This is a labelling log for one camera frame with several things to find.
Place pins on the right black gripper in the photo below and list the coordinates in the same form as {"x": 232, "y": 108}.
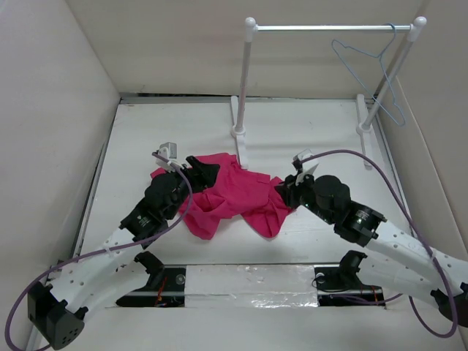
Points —
{"x": 289, "y": 189}

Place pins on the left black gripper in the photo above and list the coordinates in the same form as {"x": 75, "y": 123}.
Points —
{"x": 199, "y": 180}

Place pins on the pink trousers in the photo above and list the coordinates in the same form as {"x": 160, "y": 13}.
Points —
{"x": 236, "y": 192}

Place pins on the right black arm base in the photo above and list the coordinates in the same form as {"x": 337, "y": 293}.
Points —
{"x": 338, "y": 285}

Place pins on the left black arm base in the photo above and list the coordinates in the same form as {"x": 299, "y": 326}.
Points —
{"x": 164, "y": 287}

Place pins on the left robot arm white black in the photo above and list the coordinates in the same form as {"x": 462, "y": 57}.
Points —
{"x": 59, "y": 310}

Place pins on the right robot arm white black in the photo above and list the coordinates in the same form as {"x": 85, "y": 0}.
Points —
{"x": 407, "y": 266}

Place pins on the white clothes rack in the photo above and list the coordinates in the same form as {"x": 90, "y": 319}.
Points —
{"x": 328, "y": 61}

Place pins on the silver tape strip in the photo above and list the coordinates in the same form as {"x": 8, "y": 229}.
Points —
{"x": 250, "y": 286}

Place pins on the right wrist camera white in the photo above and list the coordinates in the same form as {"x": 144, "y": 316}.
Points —
{"x": 304, "y": 165}

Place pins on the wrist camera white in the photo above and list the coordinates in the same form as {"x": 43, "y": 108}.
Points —
{"x": 166, "y": 156}
{"x": 304, "y": 165}

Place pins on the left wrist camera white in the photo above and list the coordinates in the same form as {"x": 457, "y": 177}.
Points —
{"x": 166, "y": 156}

